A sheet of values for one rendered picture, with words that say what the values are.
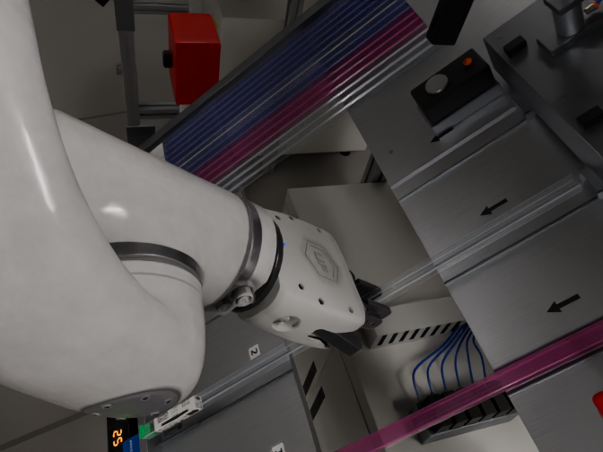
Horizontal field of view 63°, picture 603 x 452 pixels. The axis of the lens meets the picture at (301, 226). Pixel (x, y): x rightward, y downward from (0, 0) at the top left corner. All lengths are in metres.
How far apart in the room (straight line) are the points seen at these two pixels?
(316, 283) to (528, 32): 0.32
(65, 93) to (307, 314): 2.12
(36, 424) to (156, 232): 1.23
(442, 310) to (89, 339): 0.74
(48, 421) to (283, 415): 1.00
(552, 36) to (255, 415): 0.46
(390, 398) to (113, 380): 0.63
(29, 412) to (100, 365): 1.27
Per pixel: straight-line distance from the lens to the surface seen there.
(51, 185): 0.19
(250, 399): 0.56
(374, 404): 0.81
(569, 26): 0.50
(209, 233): 0.30
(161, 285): 0.25
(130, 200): 0.27
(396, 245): 1.01
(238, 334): 0.59
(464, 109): 0.56
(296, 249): 0.38
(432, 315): 0.87
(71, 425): 1.45
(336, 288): 0.39
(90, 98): 2.37
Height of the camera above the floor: 1.33
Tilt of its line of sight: 46 degrees down
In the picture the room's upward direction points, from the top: 15 degrees clockwise
